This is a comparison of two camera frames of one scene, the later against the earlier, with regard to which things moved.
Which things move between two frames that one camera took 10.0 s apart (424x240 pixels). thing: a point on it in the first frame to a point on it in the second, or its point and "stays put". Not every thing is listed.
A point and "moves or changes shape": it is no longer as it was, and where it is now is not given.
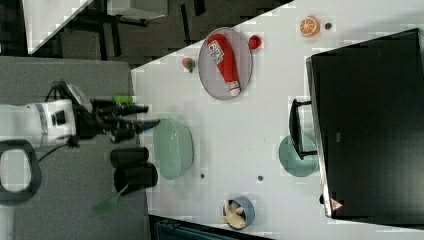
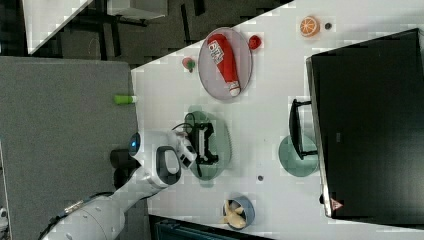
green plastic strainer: [173, 146] moves or changes shape
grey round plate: [243, 61] stays put
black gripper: [106, 118] to [198, 136]
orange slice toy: [310, 26] stays put
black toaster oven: [365, 124] stays put
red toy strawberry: [254, 42] stays put
